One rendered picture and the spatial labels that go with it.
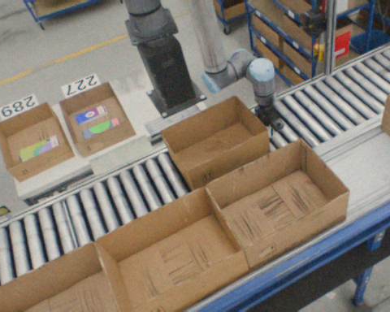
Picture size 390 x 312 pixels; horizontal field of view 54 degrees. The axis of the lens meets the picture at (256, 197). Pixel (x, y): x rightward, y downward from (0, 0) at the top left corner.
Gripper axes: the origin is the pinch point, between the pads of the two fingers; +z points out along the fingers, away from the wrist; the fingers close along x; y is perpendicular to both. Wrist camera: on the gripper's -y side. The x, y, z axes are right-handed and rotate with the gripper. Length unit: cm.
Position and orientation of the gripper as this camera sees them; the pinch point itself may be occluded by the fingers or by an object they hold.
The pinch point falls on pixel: (271, 136)
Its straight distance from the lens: 176.2
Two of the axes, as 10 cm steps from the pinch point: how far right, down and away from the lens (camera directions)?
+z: 1.1, 5.8, 8.1
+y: -4.8, -6.8, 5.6
